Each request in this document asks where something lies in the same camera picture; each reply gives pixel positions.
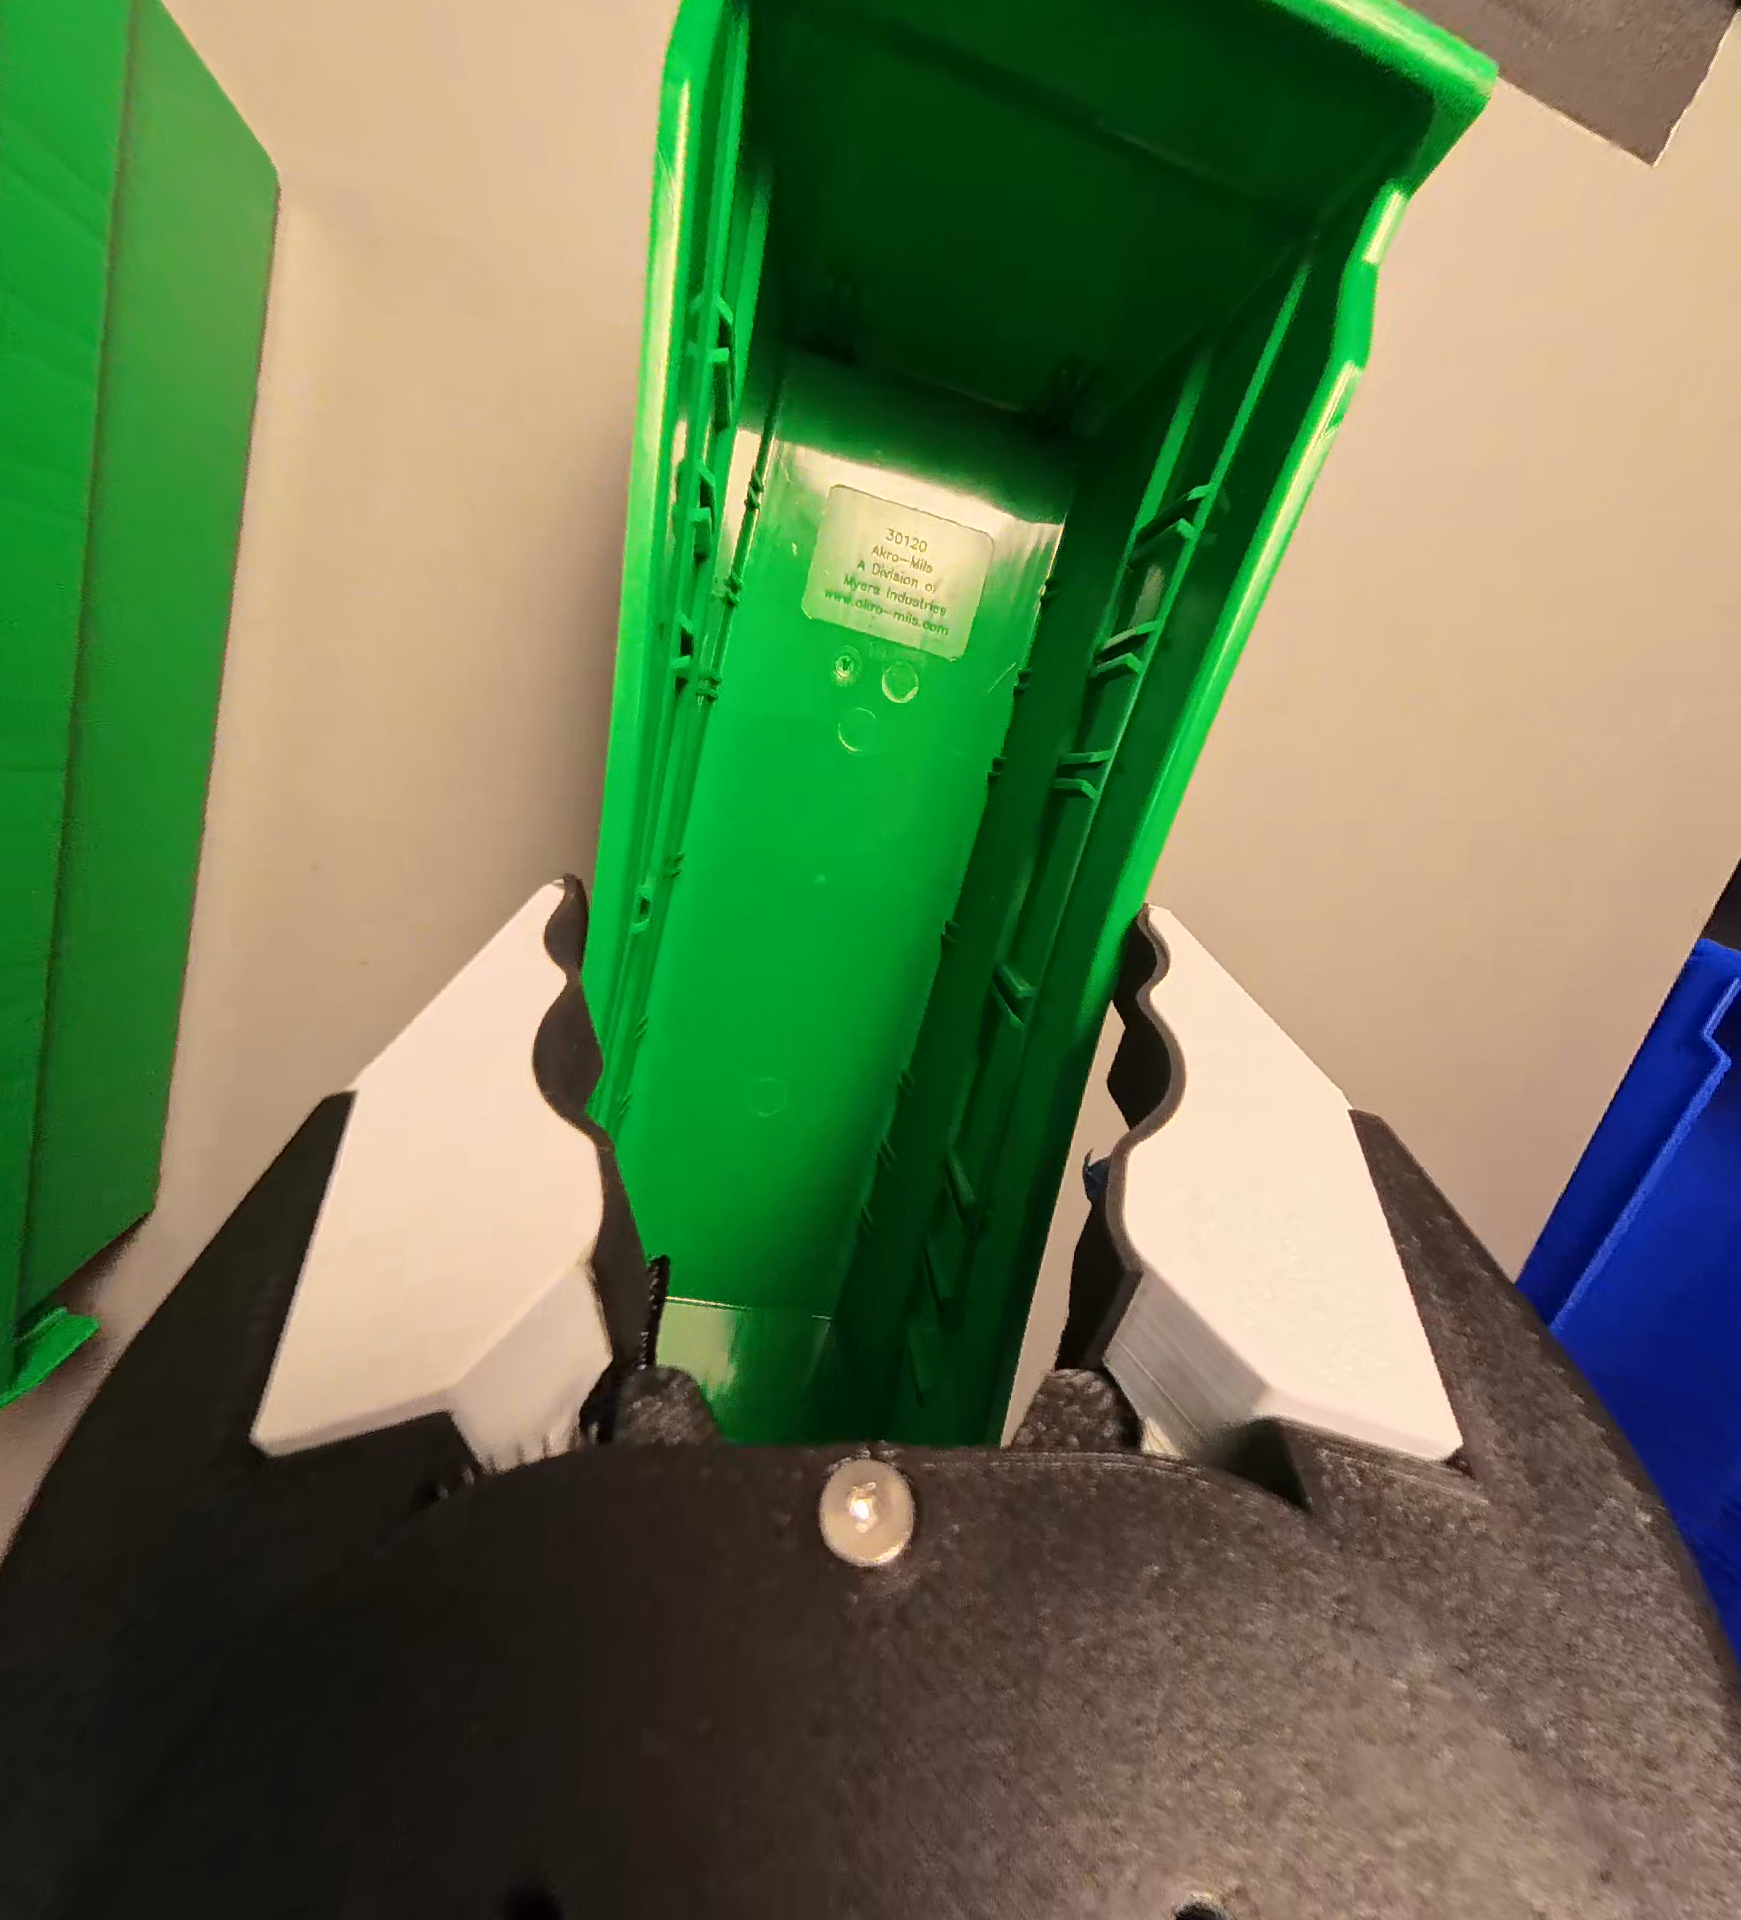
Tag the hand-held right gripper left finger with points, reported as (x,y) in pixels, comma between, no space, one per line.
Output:
(420,1245)

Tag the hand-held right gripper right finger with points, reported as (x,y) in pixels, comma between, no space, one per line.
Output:
(1276,1245)

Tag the green plastic bin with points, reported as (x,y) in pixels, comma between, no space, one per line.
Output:
(61,600)
(841,900)

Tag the blue plastic bin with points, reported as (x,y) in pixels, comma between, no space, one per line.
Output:
(1710,1274)

